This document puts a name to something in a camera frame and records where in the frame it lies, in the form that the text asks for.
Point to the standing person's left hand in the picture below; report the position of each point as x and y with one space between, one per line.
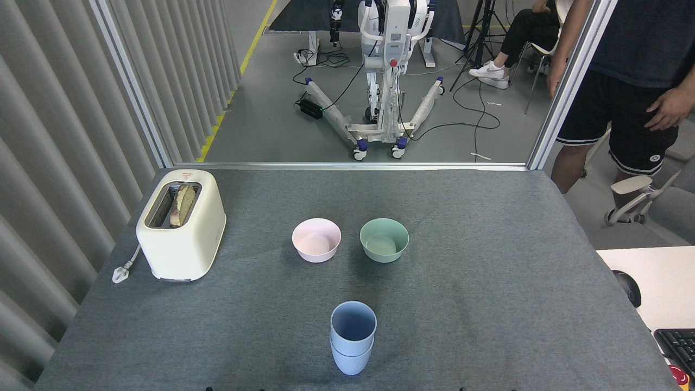
669 111

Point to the dark background table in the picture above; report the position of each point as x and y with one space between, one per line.
298 16

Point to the white desk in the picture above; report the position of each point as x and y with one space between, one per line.
668 282

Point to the black computer mouse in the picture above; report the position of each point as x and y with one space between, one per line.
630 290

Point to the red emergency stop button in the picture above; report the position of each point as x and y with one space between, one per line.
678 376

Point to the white stand on wheels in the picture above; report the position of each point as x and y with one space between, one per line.
392 54

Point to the black tripod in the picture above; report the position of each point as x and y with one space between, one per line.
485 21

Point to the standing person's right forearm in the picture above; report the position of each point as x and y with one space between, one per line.
570 32

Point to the seated person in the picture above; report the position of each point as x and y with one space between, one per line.
521 30

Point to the bread slice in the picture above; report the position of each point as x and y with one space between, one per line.
183 205

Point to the silver post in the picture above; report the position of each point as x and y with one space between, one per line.
133 87
570 103

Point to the silver horizontal rail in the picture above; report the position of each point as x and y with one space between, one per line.
347 166

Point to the blue plastic cup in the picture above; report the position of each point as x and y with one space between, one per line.
352 364
353 320

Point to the white floor power strip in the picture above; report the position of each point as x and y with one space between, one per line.
301 57

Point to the hanging black robot gripper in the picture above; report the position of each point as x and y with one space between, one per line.
336 21

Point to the cream toaster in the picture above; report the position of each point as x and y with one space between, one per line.
184 250

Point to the green bowl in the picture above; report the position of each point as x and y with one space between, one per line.
384 244

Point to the standing person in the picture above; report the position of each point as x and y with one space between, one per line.
624 43

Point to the standing person's left forearm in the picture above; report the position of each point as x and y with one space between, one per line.
686 86

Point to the black keyboard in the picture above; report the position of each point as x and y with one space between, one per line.
681 347

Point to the white chair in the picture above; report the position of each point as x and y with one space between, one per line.
543 50

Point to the standing person's right hand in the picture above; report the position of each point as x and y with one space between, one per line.
555 80

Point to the pink bowl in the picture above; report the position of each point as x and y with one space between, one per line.
316 244

